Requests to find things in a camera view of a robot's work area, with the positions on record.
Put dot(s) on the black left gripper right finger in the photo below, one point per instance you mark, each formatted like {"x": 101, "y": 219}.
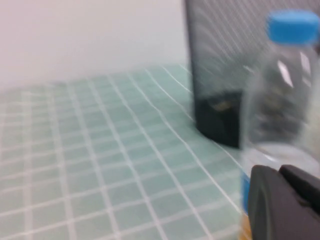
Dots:
{"x": 305, "y": 187}

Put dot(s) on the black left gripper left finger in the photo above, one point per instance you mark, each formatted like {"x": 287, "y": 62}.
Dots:
{"x": 272, "y": 212}

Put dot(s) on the yellow liquid bottle light-blue cap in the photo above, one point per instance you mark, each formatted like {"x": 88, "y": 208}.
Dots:
{"x": 287, "y": 27}

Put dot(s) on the black mesh wastebasket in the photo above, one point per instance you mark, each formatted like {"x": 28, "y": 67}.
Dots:
{"x": 212, "y": 62}

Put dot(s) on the green checkered tablecloth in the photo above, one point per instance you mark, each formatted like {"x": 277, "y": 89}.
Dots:
{"x": 100, "y": 162}

